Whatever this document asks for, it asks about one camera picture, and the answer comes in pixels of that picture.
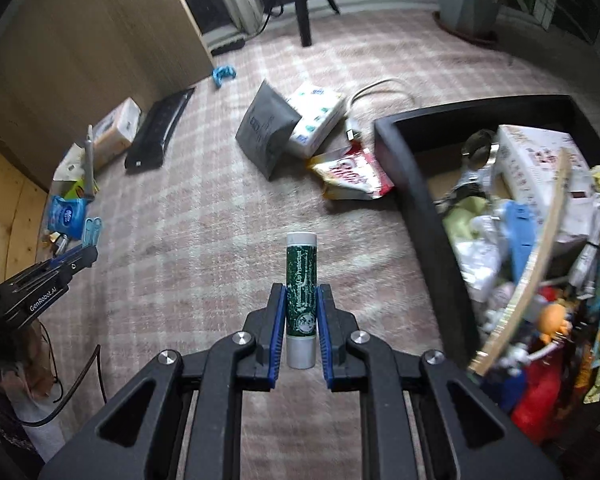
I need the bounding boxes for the blue scissors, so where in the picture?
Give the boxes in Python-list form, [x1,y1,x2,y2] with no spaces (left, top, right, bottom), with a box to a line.
[211,65,237,88]

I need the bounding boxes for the white paper receipt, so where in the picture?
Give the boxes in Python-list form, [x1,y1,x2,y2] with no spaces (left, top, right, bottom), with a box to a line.
[53,142,88,183]

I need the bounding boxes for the blue wet wipes pack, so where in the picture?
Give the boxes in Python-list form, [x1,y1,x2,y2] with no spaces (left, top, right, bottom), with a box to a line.
[46,195,90,238]

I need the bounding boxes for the pine wood board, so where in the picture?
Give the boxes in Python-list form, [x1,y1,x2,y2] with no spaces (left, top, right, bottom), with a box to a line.
[0,147,51,281]

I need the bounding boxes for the light blue clothespin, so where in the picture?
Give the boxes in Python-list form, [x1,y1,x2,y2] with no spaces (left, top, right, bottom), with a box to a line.
[81,216,103,247]

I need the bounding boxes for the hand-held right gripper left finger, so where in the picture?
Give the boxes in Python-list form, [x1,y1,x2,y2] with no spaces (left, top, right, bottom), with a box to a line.
[37,283,287,480]

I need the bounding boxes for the blue plastic item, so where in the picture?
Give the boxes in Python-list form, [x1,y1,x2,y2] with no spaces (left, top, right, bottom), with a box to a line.
[500,200,538,286]

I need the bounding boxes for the white printed box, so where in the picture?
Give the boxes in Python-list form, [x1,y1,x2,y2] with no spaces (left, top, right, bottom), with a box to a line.
[490,125,600,256]

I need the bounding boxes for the orange toy figure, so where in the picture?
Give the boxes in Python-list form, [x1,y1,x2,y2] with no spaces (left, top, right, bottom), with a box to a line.
[535,302,573,341]

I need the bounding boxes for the orange tissue pack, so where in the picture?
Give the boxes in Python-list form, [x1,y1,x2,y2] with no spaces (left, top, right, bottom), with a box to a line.
[91,97,142,171]

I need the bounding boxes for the light wood cabinet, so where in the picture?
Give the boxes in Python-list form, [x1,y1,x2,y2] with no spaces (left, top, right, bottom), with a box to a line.
[0,0,216,193]

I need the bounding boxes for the checked beige rug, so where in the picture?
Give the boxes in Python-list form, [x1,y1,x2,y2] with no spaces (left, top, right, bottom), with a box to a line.
[25,0,600,480]

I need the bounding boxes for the white cable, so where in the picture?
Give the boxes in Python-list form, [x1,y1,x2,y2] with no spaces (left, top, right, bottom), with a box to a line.
[346,78,416,142]

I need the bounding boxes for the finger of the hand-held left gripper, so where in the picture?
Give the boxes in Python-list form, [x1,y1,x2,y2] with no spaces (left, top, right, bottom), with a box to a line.
[45,244,100,287]
[7,252,83,287]

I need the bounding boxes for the black flat pouch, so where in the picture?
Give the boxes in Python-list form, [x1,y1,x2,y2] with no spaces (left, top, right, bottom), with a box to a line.
[125,86,197,171]

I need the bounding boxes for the grey pouch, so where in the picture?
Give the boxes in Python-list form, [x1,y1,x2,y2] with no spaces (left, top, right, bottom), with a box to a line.
[235,79,303,181]

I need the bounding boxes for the black cable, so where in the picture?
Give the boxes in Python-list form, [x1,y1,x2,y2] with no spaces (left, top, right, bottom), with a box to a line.
[22,317,106,428]

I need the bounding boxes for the shiny silver object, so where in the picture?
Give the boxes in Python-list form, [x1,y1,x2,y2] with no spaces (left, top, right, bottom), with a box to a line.
[460,129,501,171]

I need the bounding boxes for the curved wooden strip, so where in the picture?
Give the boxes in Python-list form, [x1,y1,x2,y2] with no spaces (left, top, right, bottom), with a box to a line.
[467,147,573,373]

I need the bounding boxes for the grey potted plant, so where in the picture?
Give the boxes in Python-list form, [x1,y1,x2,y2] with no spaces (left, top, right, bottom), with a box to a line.
[340,0,600,48]

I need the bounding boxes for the black light stand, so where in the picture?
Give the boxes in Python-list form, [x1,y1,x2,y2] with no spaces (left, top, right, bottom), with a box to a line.
[265,0,341,48]

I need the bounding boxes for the red snack packet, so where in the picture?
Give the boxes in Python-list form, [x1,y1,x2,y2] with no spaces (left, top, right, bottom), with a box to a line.
[307,141,396,202]

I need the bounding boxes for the green lip balm tube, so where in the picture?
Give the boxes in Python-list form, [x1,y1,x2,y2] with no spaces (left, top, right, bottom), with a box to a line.
[285,232,319,369]

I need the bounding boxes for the red plastic bag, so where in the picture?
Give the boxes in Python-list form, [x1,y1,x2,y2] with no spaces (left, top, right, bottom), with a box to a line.
[510,350,581,443]

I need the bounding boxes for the white tissue pack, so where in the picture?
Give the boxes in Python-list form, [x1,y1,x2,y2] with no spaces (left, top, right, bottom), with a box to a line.
[285,81,346,157]

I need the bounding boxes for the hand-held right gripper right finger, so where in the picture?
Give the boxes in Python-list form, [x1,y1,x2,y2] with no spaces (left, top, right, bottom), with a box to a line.
[316,284,566,480]

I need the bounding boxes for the person's left hand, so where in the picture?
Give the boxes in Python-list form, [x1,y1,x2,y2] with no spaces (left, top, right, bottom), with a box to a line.
[0,335,48,411]

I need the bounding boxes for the black storage bin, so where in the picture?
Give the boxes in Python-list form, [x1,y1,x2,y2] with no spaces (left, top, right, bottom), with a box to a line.
[372,94,600,461]

